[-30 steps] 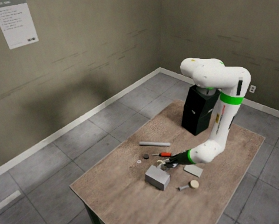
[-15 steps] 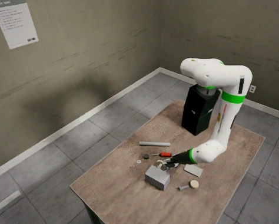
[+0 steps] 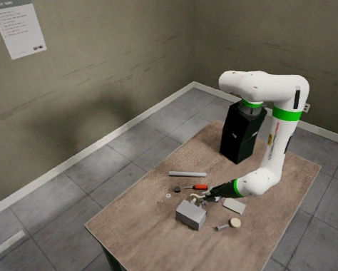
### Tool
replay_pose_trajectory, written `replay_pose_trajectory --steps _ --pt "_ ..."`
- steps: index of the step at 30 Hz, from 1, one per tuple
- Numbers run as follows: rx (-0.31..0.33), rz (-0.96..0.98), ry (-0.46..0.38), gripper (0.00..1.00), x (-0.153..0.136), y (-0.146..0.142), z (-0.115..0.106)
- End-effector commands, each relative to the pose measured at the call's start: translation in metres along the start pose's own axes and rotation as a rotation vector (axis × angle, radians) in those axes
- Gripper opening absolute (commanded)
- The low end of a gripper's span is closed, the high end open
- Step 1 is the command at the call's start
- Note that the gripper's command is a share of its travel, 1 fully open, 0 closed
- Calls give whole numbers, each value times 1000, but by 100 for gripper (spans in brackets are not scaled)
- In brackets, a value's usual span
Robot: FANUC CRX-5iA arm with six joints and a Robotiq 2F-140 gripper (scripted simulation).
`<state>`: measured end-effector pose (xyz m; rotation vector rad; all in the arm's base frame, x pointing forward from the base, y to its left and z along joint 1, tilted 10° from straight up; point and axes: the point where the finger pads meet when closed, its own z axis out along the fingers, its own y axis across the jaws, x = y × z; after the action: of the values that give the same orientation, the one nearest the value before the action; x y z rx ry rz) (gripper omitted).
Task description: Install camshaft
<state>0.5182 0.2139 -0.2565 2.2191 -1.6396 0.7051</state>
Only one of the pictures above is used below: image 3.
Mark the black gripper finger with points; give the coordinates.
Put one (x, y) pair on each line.
(215, 189)
(211, 198)

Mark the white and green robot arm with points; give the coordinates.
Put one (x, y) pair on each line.
(289, 94)

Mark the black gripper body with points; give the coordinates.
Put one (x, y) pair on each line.
(223, 192)

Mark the beige round disc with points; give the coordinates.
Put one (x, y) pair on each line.
(235, 223)

